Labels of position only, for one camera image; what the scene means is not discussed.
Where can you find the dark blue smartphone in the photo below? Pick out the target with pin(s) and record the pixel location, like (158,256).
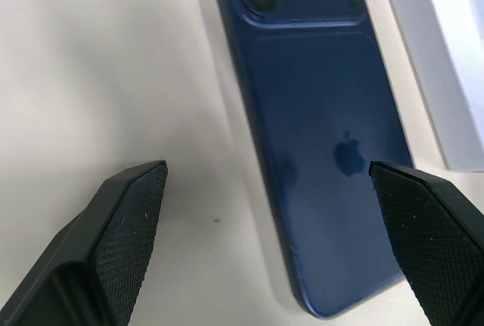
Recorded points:
(314,122)

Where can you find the white phone box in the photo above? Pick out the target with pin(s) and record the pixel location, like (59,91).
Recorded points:
(438,38)

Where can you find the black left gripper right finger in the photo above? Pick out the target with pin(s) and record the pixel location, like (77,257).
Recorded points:
(431,227)

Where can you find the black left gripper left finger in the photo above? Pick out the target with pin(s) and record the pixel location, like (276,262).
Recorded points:
(113,235)

